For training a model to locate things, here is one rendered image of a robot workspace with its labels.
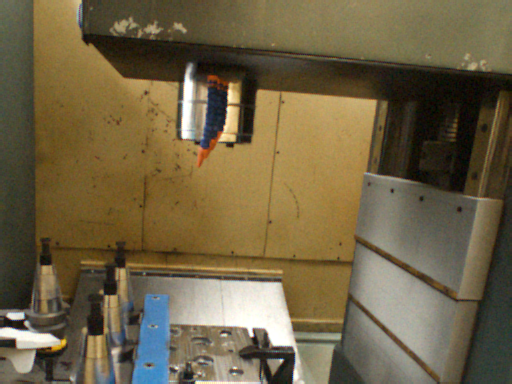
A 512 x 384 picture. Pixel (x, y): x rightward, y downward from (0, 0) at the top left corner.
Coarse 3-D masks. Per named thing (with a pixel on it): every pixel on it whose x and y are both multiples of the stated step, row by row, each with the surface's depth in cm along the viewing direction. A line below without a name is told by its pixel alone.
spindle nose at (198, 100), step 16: (192, 80) 84; (192, 96) 85; (240, 96) 84; (256, 96) 88; (192, 112) 85; (240, 112) 85; (256, 112) 90; (176, 128) 90; (192, 128) 86; (224, 128) 85; (240, 128) 86; (240, 144) 88
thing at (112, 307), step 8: (104, 296) 54; (112, 296) 54; (120, 296) 55; (104, 304) 54; (112, 304) 54; (120, 304) 55; (104, 312) 54; (112, 312) 54; (120, 312) 55; (112, 320) 54; (120, 320) 55; (112, 328) 55; (120, 328) 55; (112, 336) 55; (120, 336) 55; (112, 344) 55; (120, 344) 55
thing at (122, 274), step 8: (128, 264) 67; (120, 272) 65; (128, 272) 66; (120, 280) 65; (128, 280) 66; (120, 288) 65; (128, 288) 66; (128, 296) 66; (128, 304) 66; (128, 312) 66
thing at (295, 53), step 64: (128, 0) 56; (192, 0) 57; (256, 0) 57; (320, 0) 58; (384, 0) 59; (448, 0) 59; (128, 64) 77; (192, 64) 72; (256, 64) 67; (320, 64) 62; (384, 64) 61; (448, 64) 61
